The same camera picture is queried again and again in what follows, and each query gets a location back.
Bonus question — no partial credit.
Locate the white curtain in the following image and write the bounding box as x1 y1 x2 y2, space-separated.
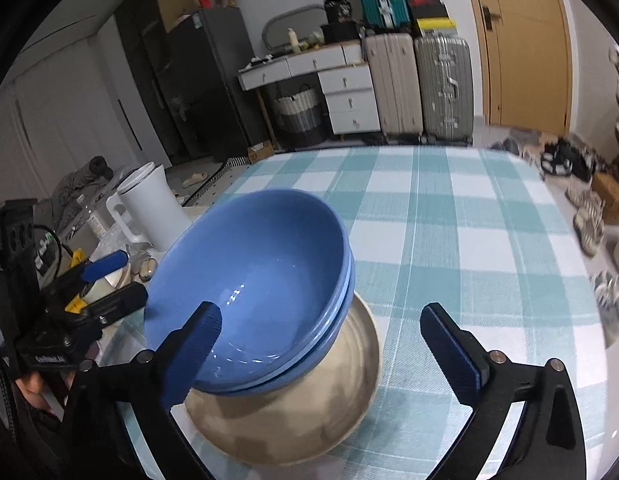
0 30 160 206

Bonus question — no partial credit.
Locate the black paper bag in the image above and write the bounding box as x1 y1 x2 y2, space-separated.
323 0 353 26

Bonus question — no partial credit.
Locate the white electric kettle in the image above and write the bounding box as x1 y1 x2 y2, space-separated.
106 162 193 256

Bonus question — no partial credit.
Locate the tall dark cabinet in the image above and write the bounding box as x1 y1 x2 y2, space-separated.
114 0 190 166

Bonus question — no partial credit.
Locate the white dressing table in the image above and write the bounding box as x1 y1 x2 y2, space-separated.
238 40 383 136

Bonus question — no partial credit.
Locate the silver suitcase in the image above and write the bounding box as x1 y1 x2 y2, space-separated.
414 35 474 143

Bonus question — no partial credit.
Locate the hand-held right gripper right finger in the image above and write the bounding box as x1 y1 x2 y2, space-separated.
419 302 589 480

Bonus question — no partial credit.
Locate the dark refrigerator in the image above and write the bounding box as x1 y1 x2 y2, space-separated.
167 7 270 161

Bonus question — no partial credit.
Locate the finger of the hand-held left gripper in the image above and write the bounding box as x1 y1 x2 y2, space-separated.
64 250 129 286
72 281 149 326

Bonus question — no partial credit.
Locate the black and beige patterned rug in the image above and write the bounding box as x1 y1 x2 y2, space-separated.
182 157 250 208

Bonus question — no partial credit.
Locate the oval grey-framed mirror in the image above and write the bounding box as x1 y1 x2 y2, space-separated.
266 5 330 53

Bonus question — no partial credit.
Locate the woven laundry basket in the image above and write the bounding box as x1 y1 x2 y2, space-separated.
272 85 327 148

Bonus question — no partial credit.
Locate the person's left hand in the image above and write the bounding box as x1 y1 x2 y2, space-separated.
14 367 73 416

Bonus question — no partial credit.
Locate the dark clothing bundle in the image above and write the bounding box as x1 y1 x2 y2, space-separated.
52 156 115 221

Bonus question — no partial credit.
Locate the flat cardboard box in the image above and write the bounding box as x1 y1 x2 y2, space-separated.
247 142 275 166

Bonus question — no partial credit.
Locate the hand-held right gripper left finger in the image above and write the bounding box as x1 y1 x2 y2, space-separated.
64 301 224 480

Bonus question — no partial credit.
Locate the clear plastic bottle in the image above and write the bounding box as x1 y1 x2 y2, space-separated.
80 195 110 236

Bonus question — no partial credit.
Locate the black storage box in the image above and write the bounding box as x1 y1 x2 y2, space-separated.
322 22 361 45

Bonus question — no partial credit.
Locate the yellow shoe box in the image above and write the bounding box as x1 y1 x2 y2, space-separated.
413 17 456 37

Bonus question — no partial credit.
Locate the black shoe box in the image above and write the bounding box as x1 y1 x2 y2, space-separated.
409 5 450 21

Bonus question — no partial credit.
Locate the beige suitcase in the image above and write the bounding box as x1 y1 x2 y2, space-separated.
364 32 423 141

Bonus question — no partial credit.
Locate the light blue bowl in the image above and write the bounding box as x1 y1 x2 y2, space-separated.
144 189 353 363

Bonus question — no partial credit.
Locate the pile of shoes on floor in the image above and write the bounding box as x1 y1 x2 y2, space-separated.
489 130 619 346

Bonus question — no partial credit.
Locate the wooden door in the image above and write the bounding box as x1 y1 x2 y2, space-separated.
462 0 575 136

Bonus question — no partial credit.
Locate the beige plate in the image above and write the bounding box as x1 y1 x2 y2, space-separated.
184 292 381 466

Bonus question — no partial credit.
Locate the small brown cardboard box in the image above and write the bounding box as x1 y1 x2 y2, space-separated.
589 172 619 226

